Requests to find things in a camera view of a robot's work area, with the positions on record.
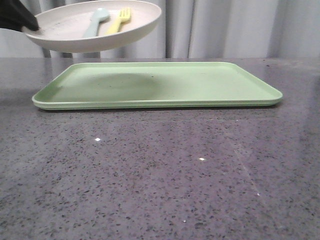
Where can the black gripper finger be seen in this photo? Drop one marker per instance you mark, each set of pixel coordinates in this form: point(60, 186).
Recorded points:
point(14, 16)

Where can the cream round plate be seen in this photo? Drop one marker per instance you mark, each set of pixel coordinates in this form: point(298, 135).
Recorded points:
point(62, 29)

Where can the light blue plastic spoon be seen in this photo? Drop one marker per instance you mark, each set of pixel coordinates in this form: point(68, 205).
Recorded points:
point(99, 15)

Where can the yellow plastic fork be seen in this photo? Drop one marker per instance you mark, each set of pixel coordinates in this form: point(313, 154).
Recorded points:
point(123, 17)

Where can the light green plastic tray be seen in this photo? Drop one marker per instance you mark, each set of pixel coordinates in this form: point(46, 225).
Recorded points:
point(143, 85)

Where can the grey pleated curtain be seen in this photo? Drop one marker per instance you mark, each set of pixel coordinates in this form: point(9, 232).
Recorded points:
point(229, 29)

